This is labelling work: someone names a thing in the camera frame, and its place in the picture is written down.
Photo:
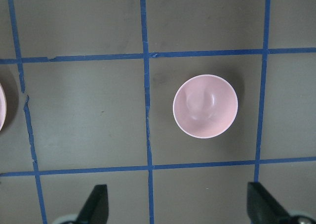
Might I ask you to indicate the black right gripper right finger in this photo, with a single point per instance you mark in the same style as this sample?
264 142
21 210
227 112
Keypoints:
262 207

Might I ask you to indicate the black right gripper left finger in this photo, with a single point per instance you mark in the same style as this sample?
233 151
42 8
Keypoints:
95 209

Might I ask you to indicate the pink bowl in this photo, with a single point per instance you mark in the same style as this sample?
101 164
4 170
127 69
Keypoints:
205 106

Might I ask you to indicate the pink plate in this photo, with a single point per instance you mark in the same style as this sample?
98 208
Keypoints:
3 107

